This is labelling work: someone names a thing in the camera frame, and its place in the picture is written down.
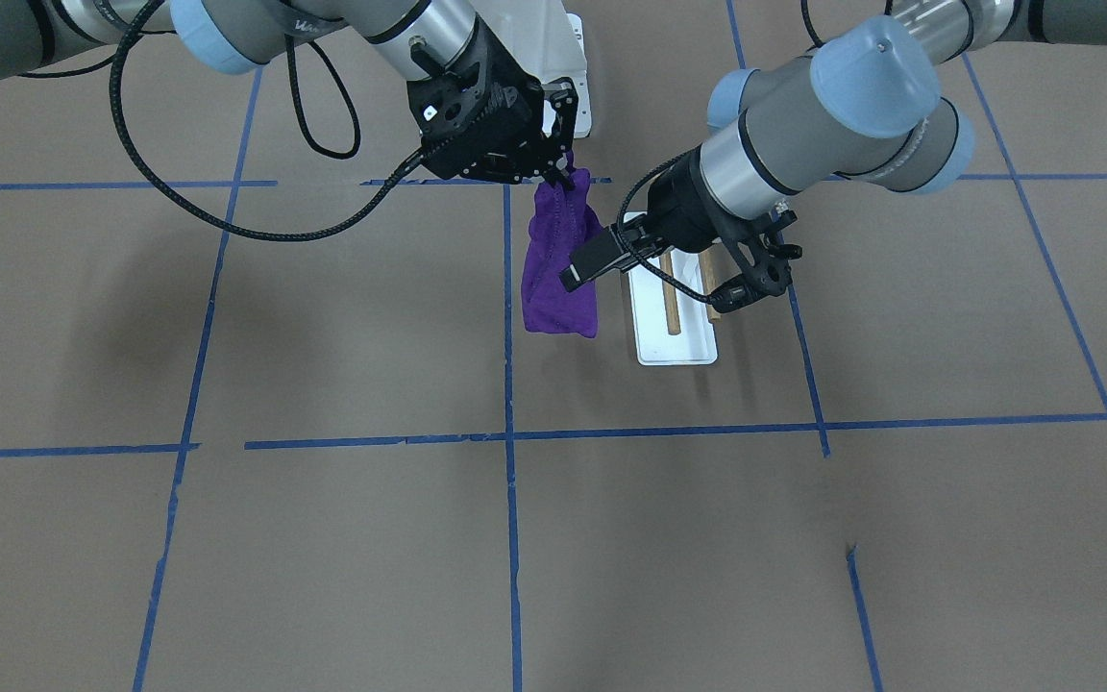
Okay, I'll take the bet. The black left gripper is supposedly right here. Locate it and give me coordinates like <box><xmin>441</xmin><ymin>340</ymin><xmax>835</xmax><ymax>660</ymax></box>
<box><xmin>559</xmin><ymin>149</ymin><xmax>725</xmax><ymax>293</ymax></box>

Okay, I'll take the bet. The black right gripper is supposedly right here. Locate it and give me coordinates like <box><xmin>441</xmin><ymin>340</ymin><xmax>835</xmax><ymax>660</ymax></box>
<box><xmin>407</xmin><ymin>18</ymin><xmax>578</xmax><ymax>192</ymax></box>

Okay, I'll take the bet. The purple towel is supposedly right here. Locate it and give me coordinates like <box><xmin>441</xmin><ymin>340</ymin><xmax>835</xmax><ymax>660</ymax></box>
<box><xmin>520</xmin><ymin>167</ymin><xmax>603</xmax><ymax>340</ymax></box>

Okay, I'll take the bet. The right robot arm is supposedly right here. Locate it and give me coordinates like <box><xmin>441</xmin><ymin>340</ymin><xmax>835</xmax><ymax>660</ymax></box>
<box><xmin>0</xmin><ymin>1</ymin><xmax>578</xmax><ymax>187</ymax></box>

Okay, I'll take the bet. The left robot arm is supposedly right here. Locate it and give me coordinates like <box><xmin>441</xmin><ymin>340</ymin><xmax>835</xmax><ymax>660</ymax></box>
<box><xmin>559</xmin><ymin>1</ymin><xmax>1107</xmax><ymax>312</ymax></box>

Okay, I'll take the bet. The white towel rack base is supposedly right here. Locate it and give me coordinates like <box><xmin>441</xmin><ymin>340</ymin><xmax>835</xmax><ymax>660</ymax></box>
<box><xmin>627</xmin><ymin>268</ymin><xmax>720</xmax><ymax>366</ymax></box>

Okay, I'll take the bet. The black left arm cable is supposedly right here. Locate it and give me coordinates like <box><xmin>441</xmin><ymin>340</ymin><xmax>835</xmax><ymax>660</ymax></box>
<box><xmin>615</xmin><ymin>149</ymin><xmax>723</xmax><ymax>309</ymax></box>

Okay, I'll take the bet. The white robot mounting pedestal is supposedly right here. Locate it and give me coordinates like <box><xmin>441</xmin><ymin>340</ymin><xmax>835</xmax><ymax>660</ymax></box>
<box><xmin>473</xmin><ymin>1</ymin><xmax>593</xmax><ymax>140</ymax></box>

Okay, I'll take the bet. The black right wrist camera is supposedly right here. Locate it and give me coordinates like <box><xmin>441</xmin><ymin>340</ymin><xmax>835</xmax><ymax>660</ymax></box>
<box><xmin>406</xmin><ymin>62</ymin><xmax>498</xmax><ymax>180</ymax></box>

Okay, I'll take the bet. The black braided cable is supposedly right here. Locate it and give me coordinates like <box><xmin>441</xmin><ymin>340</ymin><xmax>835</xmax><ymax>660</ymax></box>
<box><xmin>108</xmin><ymin>0</ymin><xmax>430</xmax><ymax>242</ymax></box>

